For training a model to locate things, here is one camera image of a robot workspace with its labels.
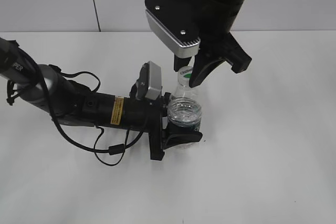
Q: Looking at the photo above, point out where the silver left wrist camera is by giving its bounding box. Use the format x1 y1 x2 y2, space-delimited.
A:
129 61 162 101

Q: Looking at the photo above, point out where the white green bottle cap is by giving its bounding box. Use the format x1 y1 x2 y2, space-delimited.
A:
177 66 193 87

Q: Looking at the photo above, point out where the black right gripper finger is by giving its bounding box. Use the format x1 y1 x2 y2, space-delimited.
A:
173 55 192 71
189 49 231 88

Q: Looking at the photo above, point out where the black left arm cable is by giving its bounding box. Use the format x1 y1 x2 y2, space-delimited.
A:
6 48 146 166

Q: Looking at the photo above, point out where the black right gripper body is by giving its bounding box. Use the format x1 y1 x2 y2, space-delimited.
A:
199 33 252 73

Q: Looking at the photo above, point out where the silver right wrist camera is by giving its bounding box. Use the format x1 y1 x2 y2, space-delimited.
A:
144 0 201 59

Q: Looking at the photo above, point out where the clear Cestbon water bottle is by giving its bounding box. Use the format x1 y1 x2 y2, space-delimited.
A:
167 81 202 131

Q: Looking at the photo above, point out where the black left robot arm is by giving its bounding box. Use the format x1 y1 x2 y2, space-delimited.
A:
1 39 203 161

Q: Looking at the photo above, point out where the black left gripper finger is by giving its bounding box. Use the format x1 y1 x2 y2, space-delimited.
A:
162 123 203 150

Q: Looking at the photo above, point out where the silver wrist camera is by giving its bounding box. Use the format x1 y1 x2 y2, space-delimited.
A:
144 0 201 59
129 61 162 101

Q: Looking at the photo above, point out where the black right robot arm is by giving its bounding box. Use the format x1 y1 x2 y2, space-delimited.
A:
176 0 251 88

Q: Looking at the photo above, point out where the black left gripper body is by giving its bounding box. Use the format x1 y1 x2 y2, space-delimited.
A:
145 92 171 161

